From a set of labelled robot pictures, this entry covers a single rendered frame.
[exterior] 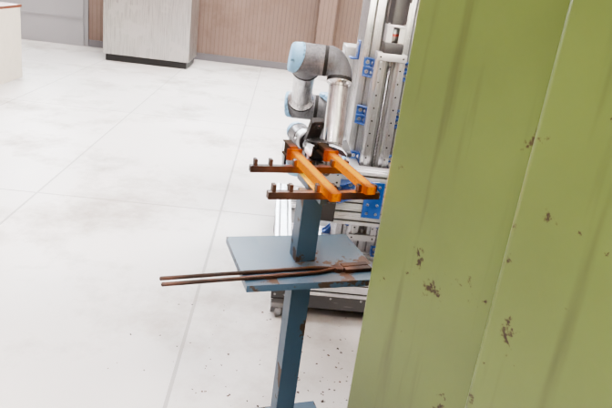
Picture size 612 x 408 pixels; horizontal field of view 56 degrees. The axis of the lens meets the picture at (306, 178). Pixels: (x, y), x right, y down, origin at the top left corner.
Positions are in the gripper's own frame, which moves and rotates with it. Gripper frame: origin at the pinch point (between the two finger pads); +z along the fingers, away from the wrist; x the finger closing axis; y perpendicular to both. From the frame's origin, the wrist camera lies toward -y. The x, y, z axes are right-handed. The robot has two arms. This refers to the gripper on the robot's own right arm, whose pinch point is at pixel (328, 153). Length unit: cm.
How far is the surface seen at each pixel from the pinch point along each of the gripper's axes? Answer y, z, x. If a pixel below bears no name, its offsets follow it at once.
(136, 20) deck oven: 35, -772, 21
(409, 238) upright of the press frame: -1, 63, 5
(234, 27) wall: 39, -852, -148
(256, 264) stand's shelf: 26.3, 23.1, 26.9
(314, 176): -0.9, 24.5, 13.4
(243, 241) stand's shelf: 26.3, 8.4, 27.3
